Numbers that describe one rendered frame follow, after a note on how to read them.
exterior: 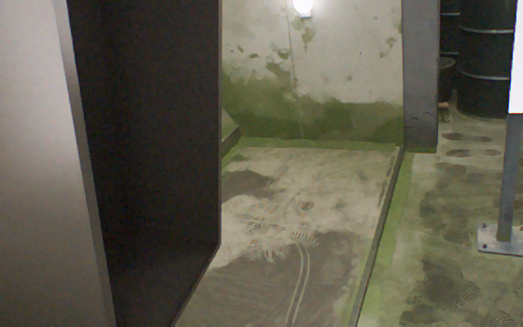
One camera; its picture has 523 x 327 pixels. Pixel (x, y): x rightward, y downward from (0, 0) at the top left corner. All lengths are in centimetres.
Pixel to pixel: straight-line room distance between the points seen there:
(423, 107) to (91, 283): 228
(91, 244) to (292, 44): 223
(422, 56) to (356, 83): 40
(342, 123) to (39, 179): 235
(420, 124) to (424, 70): 33
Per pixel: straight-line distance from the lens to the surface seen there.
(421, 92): 280
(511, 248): 222
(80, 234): 82
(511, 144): 201
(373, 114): 288
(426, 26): 269
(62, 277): 93
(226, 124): 313
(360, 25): 273
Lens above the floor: 135
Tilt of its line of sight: 26 degrees down
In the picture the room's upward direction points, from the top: 10 degrees counter-clockwise
